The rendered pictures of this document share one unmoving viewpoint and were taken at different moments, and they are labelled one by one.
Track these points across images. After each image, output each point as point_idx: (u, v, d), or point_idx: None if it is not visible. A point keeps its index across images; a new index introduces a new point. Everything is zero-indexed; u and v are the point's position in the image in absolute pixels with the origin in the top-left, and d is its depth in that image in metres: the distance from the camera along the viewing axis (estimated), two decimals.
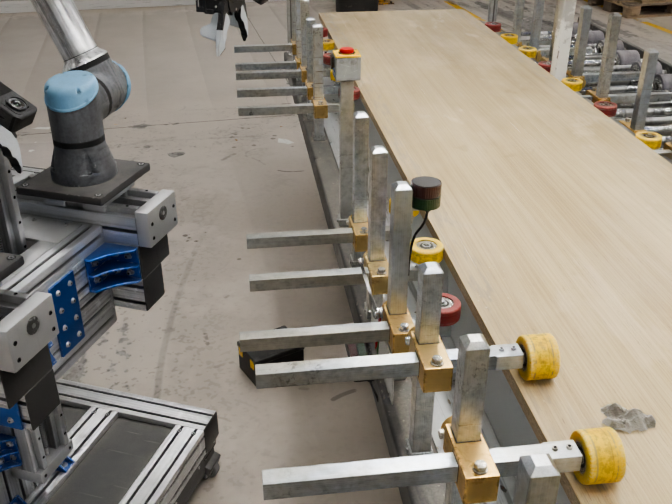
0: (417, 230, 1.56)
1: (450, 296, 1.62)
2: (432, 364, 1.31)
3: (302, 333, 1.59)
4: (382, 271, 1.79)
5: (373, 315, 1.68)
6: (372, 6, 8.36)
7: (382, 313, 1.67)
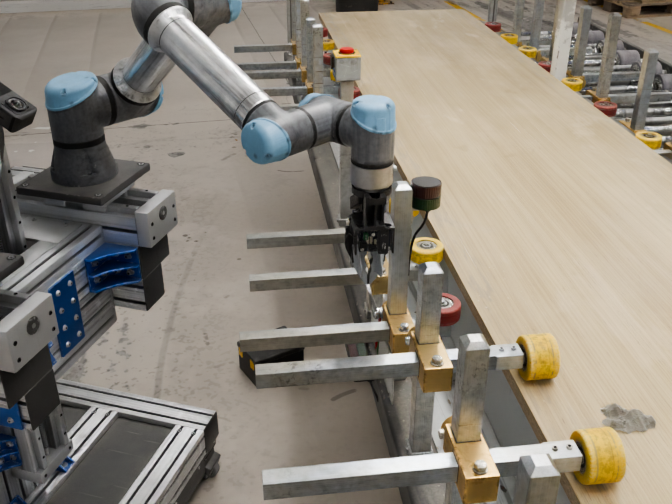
0: (417, 230, 1.56)
1: (450, 296, 1.62)
2: (432, 364, 1.31)
3: (302, 333, 1.59)
4: (382, 271, 1.79)
5: (373, 315, 1.68)
6: (372, 6, 8.36)
7: (382, 313, 1.67)
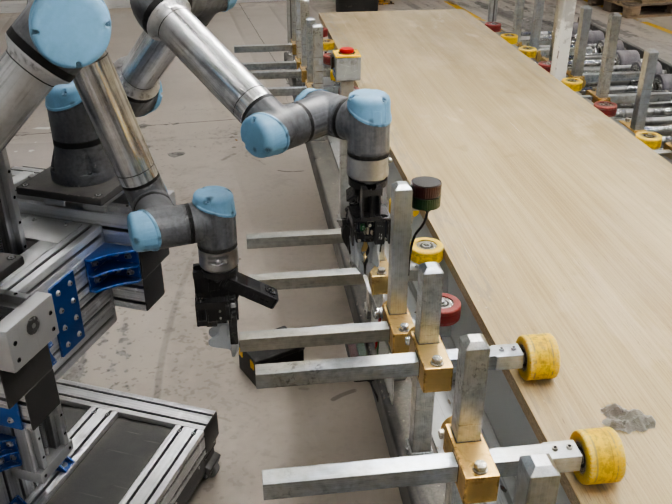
0: (417, 230, 1.56)
1: (450, 296, 1.62)
2: (432, 364, 1.31)
3: (302, 333, 1.59)
4: (382, 271, 1.79)
5: (373, 315, 1.68)
6: (372, 6, 8.36)
7: (382, 313, 1.67)
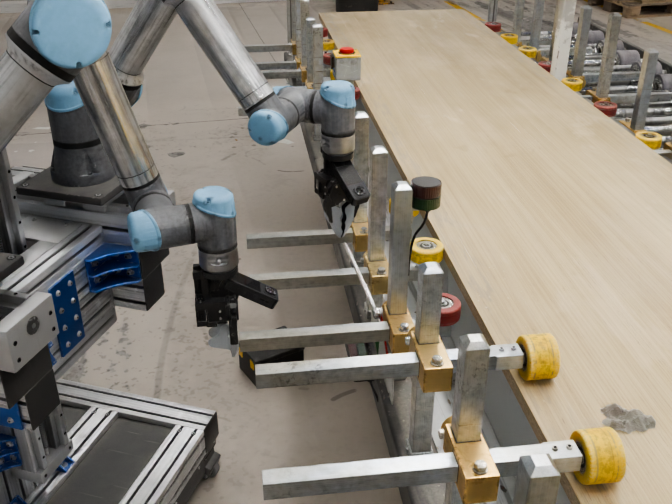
0: (417, 230, 1.56)
1: (450, 296, 1.62)
2: (432, 364, 1.31)
3: (302, 333, 1.59)
4: (382, 271, 1.79)
5: (373, 314, 1.67)
6: (372, 6, 8.36)
7: (381, 307, 1.68)
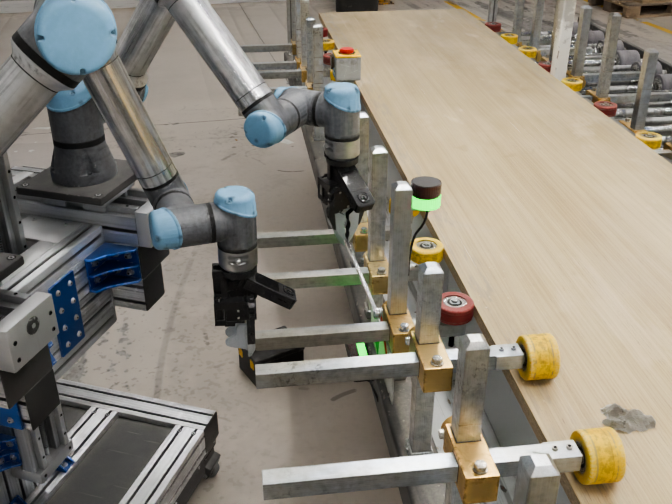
0: (417, 230, 1.56)
1: (463, 295, 1.63)
2: (432, 364, 1.31)
3: (317, 332, 1.59)
4: (382, 271, 1.79)
5: (373, 314, 1.67)
6: (372, 6, 8.36)
7: (381, 307, 1.68)
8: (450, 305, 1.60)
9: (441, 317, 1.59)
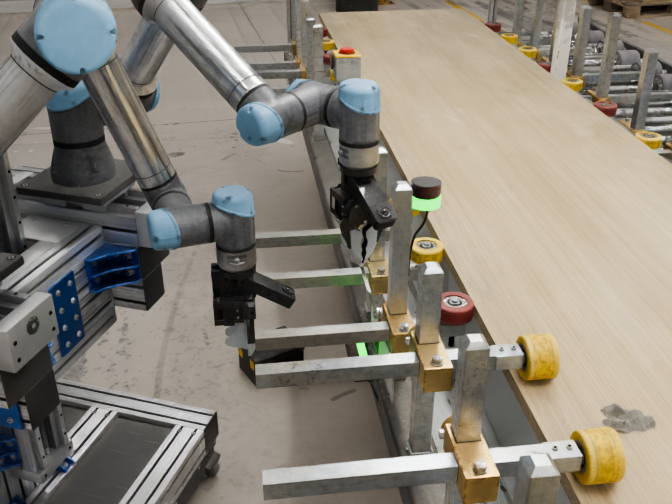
0: (417, 230, 1.56)
1: (463, 295, 1.63)
2: (432, 364, 1.31)
3: (317, 332, 1.59)
4: (382, 271, 1.79)
5: (373, 315, 1.68)
6: (372, 6, 8.36)
7: (382, 313, 1.67)
8: (450, 305, 1.60)
9: (441, 317, 1.59)
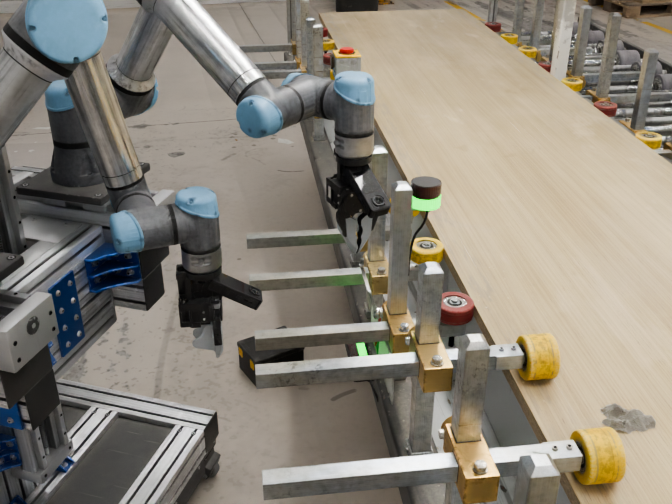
0: (417, 230, 1.56)
1: (463, 295, 1.63)
2: (432, 364, 1.31)
3: (317, 332, 1.59)
4: (382, 271, 1.79)
5: (373, 315, 1.68)
6: (372, 6, 8.36)
7: (382, 313, 1.67)
8: (450, 305, 1.60)
9: (441, 317, 1.59)
